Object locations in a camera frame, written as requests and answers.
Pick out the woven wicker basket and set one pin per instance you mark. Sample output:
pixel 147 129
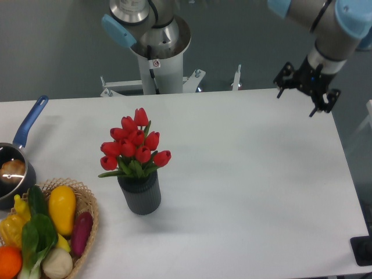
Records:
pixel 85 202

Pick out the white metal mounting frame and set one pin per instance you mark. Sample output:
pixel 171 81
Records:
pixel 190 84

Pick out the red tulip bouquet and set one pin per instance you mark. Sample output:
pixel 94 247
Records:
pixel 133 151

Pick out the black device at table edge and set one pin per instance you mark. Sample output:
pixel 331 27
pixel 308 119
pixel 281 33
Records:
pixel 361 247

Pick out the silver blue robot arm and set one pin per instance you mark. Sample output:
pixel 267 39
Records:
pixel 338 27

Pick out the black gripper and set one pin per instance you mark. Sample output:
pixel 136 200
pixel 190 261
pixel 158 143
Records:
pixel 313 81

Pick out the yellow banana tip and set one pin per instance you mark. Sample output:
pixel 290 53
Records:
pixel 63 244

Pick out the blue handled saucepan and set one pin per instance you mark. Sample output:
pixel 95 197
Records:
pixel 14 150

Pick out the yellow bell pepper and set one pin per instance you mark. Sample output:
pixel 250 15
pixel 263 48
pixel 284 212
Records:
pixel 11 230

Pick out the purple eggplant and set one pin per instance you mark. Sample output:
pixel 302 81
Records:
pixel 81 233

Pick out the bread roll in pan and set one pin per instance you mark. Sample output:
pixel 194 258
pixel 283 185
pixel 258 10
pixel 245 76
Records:
pixel 12 172

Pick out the white garlic bulb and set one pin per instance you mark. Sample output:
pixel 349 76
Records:
pixel 58 264

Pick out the grey ribbed vase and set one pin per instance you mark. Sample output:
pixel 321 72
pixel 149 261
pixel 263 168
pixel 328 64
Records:
pixel 143 196

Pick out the green bok choy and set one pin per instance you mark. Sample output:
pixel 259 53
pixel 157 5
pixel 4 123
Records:
pixel 38 238

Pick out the green cucumber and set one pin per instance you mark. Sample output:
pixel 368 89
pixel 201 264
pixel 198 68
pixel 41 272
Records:
pixel 36 201

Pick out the orange fruit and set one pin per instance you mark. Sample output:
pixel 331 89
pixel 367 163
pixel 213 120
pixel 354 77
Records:
pixel 11 261

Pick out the yellow squash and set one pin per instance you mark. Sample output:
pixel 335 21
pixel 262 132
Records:
pixel 62 206

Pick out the robot base and pedestal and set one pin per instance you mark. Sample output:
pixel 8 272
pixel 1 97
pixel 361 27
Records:
pixel 156 36

